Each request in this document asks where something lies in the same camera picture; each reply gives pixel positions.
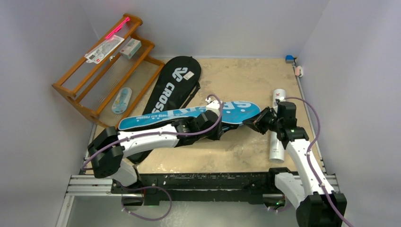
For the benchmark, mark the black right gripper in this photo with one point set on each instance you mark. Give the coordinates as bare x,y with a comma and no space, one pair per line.
263,122

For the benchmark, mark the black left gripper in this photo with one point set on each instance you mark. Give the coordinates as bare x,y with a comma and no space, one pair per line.
218,132

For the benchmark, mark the blue racket cover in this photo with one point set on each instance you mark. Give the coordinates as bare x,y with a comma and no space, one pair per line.
234,113

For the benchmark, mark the white shuttlecock tube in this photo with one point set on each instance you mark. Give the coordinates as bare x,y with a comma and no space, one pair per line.
277,152

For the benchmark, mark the black Crossway racket cover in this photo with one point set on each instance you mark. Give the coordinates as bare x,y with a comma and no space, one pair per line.
176,85

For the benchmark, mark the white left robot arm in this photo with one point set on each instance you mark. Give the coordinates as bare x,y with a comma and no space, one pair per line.
146,133

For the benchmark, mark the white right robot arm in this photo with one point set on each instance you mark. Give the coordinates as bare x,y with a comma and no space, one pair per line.
316,202

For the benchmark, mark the pink white clip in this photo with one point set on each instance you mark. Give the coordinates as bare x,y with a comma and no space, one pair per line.
298,70

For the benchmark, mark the small blue block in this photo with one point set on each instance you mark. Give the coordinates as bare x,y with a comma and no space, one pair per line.
290,59

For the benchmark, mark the blue white plastic packet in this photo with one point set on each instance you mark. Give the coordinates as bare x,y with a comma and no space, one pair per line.
121,101

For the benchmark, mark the small white box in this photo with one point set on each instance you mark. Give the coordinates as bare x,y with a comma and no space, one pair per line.
130,49

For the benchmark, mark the wooden shelf rack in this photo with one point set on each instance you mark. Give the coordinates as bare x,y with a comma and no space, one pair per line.
92,88

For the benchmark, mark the clear stationery packet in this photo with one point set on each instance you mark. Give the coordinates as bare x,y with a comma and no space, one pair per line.
103,49

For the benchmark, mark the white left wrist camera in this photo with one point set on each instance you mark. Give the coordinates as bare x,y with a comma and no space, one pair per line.
213,105

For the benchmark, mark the black metal base frame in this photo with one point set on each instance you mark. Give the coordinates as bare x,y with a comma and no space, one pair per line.
250,187

